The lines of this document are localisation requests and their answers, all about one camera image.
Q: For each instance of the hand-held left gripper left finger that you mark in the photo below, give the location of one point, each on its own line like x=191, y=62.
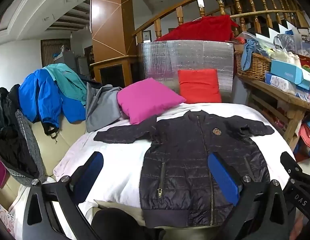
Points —
x=93, y=172

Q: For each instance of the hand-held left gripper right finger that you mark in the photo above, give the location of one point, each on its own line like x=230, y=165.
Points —
x=222, y=180

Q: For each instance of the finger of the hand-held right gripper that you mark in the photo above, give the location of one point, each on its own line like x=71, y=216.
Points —
x=291, y=165

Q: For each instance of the black quilted puffer jacket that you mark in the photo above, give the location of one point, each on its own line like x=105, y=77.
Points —
x=185, y=155

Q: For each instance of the black and grey clothes pile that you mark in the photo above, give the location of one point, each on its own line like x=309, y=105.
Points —
x=9, y=140

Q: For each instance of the person's right hand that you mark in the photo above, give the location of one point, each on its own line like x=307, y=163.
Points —
x=302, y=228

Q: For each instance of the white fleece blanket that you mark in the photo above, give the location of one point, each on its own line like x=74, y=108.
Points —
x=119, y=160

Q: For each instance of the salmon pink cloth stack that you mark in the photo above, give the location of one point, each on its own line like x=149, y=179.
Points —
x=307, y=140

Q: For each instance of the beige sofa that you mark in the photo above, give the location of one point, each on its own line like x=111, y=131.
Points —
x=64, y=132

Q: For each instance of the person's dark trouser leg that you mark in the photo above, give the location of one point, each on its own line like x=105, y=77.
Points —
x=114, y=225

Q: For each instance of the wooden table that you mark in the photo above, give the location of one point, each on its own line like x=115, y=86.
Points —
x=282, y=100

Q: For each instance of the grey checkered garment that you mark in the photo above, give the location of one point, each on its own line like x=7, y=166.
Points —
x=29, y=140

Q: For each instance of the white printed pack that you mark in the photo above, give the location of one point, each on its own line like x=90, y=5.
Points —
x=280, y=83

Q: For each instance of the pink pillow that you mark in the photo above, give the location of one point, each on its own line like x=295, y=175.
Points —
x=145, y=100

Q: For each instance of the light blue cardboard box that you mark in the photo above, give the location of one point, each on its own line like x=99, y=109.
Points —
x=285, y=72

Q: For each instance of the blue jacket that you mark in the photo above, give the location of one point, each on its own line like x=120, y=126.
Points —
x=39, y=95

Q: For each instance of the teal jacket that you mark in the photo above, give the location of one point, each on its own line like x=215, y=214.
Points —
x=67, y=80

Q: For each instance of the red pillow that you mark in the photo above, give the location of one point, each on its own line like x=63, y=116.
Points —
x=198, y=85

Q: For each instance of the red printed bag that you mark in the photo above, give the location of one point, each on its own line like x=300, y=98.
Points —
x=307, y=61

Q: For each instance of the wicker basket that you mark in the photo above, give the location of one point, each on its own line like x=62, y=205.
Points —
x=257, y=65

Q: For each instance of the cream plush fabric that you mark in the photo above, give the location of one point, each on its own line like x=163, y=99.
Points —
x=286, y=57

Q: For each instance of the wooden cabinet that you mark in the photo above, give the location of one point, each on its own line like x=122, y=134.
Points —
x=112, y=62

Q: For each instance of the grey metal cabinet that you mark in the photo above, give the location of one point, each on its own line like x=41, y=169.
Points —
x=68, y=62

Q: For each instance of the blue cloth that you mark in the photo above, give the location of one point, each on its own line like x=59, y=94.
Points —
x=247, y=55

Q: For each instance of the plastic bag with dark contents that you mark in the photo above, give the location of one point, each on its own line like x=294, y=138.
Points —
x=285, y=43

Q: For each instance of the clear plastic storage box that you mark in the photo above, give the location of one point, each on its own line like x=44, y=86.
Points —
x=306, y=42

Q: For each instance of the silver foil insulation panel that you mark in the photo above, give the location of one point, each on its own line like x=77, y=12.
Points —
x=170, y=57

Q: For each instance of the red cloth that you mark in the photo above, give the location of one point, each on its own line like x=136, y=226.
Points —
x=205, y=28

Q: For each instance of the wooden pillar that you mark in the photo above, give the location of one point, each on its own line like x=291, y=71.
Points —
x=107, y=17

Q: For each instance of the wooden stair railing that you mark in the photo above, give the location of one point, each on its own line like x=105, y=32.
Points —
x=179, y=15

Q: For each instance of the framed wall picture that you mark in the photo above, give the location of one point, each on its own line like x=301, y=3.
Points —
x=147, y=36

